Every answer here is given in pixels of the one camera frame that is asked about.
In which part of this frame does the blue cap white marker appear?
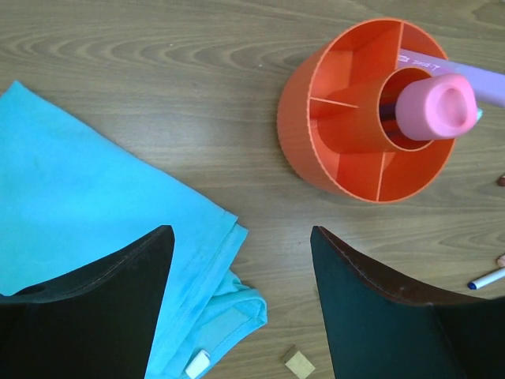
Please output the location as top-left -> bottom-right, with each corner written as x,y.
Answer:
467,268 -> 505,291

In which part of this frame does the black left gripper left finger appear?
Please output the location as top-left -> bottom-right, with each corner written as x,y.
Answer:
1,226 -> 174,378

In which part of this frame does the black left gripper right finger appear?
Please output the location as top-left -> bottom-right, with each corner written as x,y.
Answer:
310,227 -> 504,379

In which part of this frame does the pink cap white marker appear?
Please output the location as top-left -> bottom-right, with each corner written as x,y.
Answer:
497,255 -> 505,267

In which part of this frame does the small wooden block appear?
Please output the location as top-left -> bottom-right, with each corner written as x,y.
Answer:
282,346 -> 316,379

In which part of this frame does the orange round desk organizer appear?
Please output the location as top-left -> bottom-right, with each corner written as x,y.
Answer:
277,18 -> 455,204

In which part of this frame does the teal folded cloth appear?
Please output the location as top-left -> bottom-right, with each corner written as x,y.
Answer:
1,82 -> 267,378

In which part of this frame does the purple highlighter pen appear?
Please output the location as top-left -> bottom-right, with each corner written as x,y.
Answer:
398,49 -> 504,107

